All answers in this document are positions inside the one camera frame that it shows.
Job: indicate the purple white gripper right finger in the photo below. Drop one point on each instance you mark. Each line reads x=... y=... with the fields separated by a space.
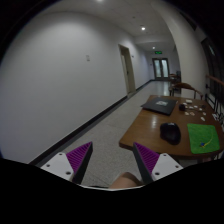
x=153 y=166

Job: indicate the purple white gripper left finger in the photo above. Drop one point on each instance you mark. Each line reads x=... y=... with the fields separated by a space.
x=70 y=166

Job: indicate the black computer mouse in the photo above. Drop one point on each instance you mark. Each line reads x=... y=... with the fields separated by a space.
x=170 y=132

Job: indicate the green mouse pad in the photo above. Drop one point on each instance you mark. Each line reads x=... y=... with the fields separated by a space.
x=203 y=138

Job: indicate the person's knee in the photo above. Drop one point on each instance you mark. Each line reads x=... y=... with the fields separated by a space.
x=126 y=180

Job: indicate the wooden table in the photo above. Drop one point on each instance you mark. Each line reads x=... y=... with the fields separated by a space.
x=145 y=130

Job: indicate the black laptop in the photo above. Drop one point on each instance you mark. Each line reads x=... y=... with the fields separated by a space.
x=160 y=105

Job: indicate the small black round object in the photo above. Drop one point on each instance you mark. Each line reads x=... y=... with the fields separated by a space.
x=182 y=107

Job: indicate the wooden chair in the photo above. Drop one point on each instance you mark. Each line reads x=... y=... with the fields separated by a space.
x=186 y=87

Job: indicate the beige door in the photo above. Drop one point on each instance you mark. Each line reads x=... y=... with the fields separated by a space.
x=128 y=69

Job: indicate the glass double door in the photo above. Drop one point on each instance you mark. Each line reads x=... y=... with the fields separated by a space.
x=161 y=68

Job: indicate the wooden handrail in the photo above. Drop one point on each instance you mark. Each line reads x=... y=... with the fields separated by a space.
x=215 y=79

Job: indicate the green exit sign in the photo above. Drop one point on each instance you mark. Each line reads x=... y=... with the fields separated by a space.
x=158 y=52

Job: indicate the white wall switch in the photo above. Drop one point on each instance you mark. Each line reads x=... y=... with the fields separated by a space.
x=87 y=58

